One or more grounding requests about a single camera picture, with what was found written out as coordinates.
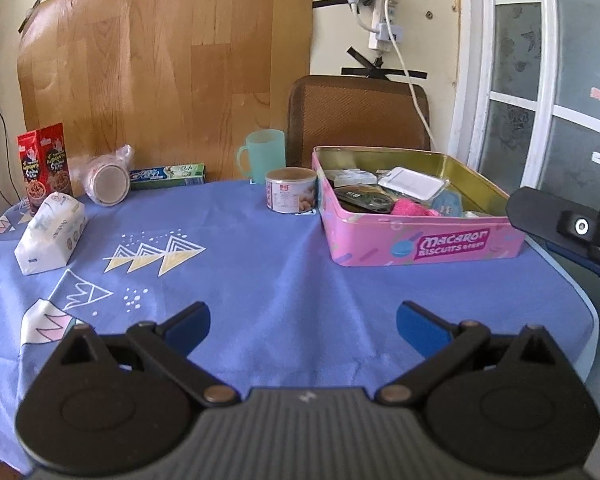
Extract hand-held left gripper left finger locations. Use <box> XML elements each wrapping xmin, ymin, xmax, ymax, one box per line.
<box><xmin>60</xmin><ymin>301</ymin><xmax>242</xmax><ymax>407</ymax></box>

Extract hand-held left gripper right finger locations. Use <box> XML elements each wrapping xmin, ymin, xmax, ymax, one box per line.
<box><xmin>375</xmin><ymin>301</ymin><xmax>557</xmax><ymax>407</ymax></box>

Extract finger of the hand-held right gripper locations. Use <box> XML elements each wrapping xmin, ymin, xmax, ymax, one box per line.
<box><xmin>506</xmin><ymin>187</ymin><xmax>600</xmax><ymax>290</ymax></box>

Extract pink biscuit tin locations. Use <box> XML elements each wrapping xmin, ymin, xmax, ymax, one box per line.
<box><xmin>311</xmin><ymin>146</ymin><xmax>526</xmax><ymax>267</ymax></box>

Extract pink fluffy soft toy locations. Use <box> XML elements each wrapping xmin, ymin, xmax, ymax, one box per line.
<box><xmin>390</xmin><ymin>197</ymin><xmax>446</xmax><ymax>218</ymax></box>

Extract white card holder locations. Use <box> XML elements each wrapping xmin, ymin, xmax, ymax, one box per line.
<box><xmin>377</xmin><ymin>166</ymin><xmax>448</xmax><ymax>202</ymax></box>

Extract black remote control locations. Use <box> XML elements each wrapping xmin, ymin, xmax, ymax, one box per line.
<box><xmin>336</xmin><ymin>185</ymin><xmax>396</xmax><ymax>213</ymax></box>

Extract blue small pouch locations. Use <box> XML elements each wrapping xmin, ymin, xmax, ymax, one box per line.
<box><xmin>432</xmin><ymin>187</ymin><xmax>466</xmax><ymax>217</ymax></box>

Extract blue printed tablecloth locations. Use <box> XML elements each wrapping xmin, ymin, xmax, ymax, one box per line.
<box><xmin>0</xmin><ymin>177</ymin><xmax>596</xmax><ymax>476</ymax></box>

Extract green toothpaste box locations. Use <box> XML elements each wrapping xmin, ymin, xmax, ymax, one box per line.
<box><xmin>129</xmin><ymin>162</ymin><xmax>207</xmax><ymax>191</ymax></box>

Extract tin can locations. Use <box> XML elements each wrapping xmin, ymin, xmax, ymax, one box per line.
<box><xmin>265</xmin><ymin>167</ymin><xmax>318</xmax><ymax>215</ymax></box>

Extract plastic wrapped paper cups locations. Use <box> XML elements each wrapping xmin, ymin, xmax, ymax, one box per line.
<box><xmin>77</xmin><ymin>144</ymin><xmax>135</xmax><ymax>207</ymax></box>

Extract white tissue pack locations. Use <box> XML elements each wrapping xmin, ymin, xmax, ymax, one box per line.
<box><xmin>14</xmin><ymin>191</ymin><xmax>89</xmax><ymax>276</ymax></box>

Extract green plastic cup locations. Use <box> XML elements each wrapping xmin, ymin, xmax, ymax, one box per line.
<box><xmin>236</xmin><ymin>129</ymin><xmax>287</xmax><ymax>183</ymax></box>

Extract brown chair back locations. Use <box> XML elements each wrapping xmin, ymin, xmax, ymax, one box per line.
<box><xmin>286</xmin><ymin>75</ymin><xmax>432</xmax><ymax>168</ymax></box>

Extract red snack box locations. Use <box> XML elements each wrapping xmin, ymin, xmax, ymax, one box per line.
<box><xmin>16</xmin><ymin>121</ymin><xmax>74</xmax><ymax>217</ymax></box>

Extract white power strip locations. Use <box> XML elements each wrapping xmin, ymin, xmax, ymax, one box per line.
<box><xmin>369</xmin><ymin>0</ymin><xmax>406</xmax><ymax>53</ymax></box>

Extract wooden board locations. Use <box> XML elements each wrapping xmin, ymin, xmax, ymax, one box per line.
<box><xmin>16</xmin><ymin>0</ymin><xmax>315</xmax><ymax>201</ymax></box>

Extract white power cable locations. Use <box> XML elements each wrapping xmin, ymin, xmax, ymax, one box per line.
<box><xmin>387</xmin><ymin>0</ymin><xmax>438</xmax><ymax>151</ymax></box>

